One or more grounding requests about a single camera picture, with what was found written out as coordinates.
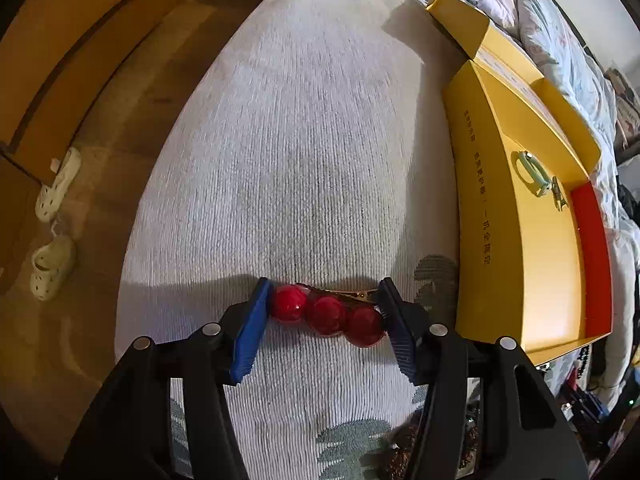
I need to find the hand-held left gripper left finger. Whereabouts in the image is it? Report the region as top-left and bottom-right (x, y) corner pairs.
(60, 277), (276, 480)

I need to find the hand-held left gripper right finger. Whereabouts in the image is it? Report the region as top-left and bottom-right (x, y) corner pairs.
(375, 277), (591, 480)

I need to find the red ball hair clip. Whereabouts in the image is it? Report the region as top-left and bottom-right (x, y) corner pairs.
(270, 282), (388, 348)

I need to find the yellow cardboard box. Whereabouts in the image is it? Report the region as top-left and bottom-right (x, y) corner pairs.
(426, 0), (615, 366)

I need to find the mint green hair clip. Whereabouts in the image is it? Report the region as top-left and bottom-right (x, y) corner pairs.
(515, 151), (552, 200)

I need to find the cream perforated slipper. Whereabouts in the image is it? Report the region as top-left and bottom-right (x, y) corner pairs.
(29, 235), (77, 302)
(35, 147), (82, 222)

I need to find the small dark hair clip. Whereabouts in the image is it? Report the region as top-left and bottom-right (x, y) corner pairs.
(550, 176), (568, 211)

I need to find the light blue patterned quilt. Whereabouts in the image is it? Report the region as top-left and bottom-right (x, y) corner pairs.
(500, 0), (640, 361)

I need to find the wooden wardrobe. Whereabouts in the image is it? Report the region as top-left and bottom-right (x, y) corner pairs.
(0, 0), (221, 186)

